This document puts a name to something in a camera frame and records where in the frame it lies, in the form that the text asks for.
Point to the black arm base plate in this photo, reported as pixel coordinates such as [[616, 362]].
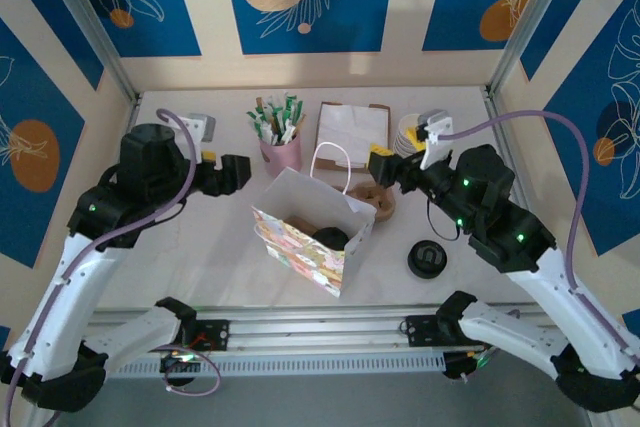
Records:
[[420, 332], [215, 334]]

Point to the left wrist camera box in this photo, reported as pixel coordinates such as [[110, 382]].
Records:
[[200, 127]]

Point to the white paper cup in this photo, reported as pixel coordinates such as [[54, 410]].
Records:
[[407, 122], [404, 149], [404, 145], [406, 153], [404, 140]]

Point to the pink holder cup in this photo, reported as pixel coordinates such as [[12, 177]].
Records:
[[282, 157]]

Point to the wooden stir stick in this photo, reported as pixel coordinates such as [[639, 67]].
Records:
[[300, 122], [260, 101]]

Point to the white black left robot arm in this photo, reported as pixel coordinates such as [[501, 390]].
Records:
[[65, 287]]

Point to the brown cardboard napkin tray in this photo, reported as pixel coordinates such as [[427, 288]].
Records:
[[325, 164]]

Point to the aluminium mounting rail beam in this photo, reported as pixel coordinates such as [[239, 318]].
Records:
[[320, 332]]

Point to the white printed paper gift bag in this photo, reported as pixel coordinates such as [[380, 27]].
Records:
[[305, 192]]

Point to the black plastic cup lid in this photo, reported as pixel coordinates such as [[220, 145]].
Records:
[[416, 267], [330, 238]]

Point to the aluminium frame post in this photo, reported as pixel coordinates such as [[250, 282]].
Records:
[[530, 22], [85, 22]]

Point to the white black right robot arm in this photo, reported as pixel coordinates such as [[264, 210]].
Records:
[[575, 307]]

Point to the circuit board with green light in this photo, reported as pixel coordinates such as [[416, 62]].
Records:
[[465, 364], [180, 359]]

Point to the green white sachet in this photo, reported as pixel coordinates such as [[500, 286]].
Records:
[[254, 119], [289, 107], [274, 114]]

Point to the white napkin stack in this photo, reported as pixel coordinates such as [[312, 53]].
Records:
[[350, 127]]

